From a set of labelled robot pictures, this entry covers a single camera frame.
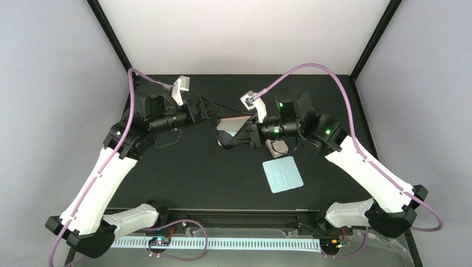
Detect pink glasses case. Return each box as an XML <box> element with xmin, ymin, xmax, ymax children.
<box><xmin>217</xmin><ymin>116</ymin><xmax>250</xmax><ymax>147</ymax></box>

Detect grey glasses case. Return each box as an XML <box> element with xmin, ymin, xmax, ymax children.
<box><xmin>265</xmin><ymin>140</ymin><xmax>288</xmax><ymax>159</ymax></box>

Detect light blue cloth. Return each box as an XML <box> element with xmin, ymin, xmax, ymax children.
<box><xmin>221</xmin><ymin>123</ymin><xmax>243</xmax><ymax>136</ymax></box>
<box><xmin>262</xmin><ymin>156</ymin><xmax>304</xmax><ymax>194</ymax></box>

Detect black sunglasses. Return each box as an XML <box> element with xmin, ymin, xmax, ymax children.
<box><xmin>216</xmin><ymin>106</ymin><xmax>253</xmax><ymax>148</ymax></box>

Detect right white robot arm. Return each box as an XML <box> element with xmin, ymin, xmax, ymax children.
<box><xmin>229</xmin><ymin>90</ymin><xmax>428</xmax><ymax>238</ymax></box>

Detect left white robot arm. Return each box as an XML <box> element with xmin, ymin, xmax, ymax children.
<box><xmin>45</xmin><ymin>76</ymin><xmax>221</xmax><ymax>259</ymax></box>

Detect clear plastic sheet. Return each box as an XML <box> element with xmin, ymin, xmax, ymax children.
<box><xmin>77</xmin><ymin>230</ymin><xmax>415</xmax><ymax>266</ymax></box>

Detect right circuit board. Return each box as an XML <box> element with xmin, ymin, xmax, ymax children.
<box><xmin>321</xmin><ymin>239</ymin><xmax>351</xmax><ymax>249</ymax></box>

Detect circuit board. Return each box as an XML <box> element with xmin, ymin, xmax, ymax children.
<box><xmin>321</xmin><ymin>239</ymin><xmax>351</xmax><ymax>249</ymax></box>
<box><xmin>148</xmin><ymin>236</ymin><xmax>171</xmax><ymax>247</ymax></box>

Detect left circuit board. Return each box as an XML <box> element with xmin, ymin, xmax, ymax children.
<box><xmin>148</xmin><ymin>236</ymin><xmax>171</xmax><ymax>247</ymax></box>

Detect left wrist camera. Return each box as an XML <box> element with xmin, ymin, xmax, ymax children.
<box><xmin>171</xmin><ymin>76</ymin><xmax>190</xmax><ymax>106</ymax></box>

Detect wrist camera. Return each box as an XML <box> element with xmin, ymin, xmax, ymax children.
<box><xmin>240</xmin><ymin>91</ymin><xmax>267</xmax><ymax>123</ymax></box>
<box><xmin>171</xmin><ymin>76</ymin><xmax>190</xmax><ymax>106</ymax></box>

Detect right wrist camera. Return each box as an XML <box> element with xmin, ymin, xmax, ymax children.
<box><xmin>240</xmin><ymin>91</ymin><xmax>267</xmax><ymax>123</ymax></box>

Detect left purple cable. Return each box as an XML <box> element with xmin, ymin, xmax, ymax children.
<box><xmin>48</xmin><ymin>68</ymin><xmax>208</xmax><ymax>267</ymax></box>

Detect purple cable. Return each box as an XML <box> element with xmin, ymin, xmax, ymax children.
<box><xmin>252</xmin><ymin>63</ymin><xmax>444</xmax><ymax>259</ymax></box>
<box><xmin>48</xmin><ymin>68</ymin><xmax>208</xmax><ymax>267</ymax></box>

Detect white slotted cable duct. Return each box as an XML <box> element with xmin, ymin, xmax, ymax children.
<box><xmin>111</xmin><ymin>236</ymin><xmax>321</xmax><ymax>253</ymax></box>

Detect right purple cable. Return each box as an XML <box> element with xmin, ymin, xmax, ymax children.
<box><xmin>252</xmin><ymin>63</ymin><xmax>444</xmax><ymax>259</ymax></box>

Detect black aluminium frame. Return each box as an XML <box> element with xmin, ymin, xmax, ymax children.
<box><xmin>62</xmin><ymin>0</ymin><xmax>425</xmax><ymax>267</ymax></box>

